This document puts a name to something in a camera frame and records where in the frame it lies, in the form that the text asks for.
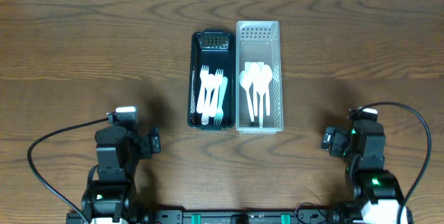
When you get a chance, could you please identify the white plastic fork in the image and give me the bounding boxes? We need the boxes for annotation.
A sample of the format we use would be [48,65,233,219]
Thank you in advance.
[201,74,216,125]
[196,64,209,114]
[209,69,223,117]

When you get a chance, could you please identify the pale green plastic fork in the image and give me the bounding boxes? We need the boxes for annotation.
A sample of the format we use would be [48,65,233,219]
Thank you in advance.
[214,76,228,126]

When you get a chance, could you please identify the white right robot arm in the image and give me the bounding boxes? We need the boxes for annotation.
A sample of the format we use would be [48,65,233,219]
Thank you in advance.
[321,119,413,224]

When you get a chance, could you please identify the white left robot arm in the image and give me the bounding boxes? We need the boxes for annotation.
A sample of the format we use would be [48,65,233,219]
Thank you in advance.
[82,125,161,223]

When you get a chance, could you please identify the dark green perforated basket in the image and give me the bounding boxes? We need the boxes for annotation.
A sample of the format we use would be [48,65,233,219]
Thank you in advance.
[187,29,236,130]

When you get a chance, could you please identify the clear perforated plastic basket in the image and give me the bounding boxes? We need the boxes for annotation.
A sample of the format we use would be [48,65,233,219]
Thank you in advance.
[235,21,284,135]

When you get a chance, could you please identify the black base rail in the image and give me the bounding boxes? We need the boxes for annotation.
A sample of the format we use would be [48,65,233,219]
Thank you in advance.
[65,199,413,224]

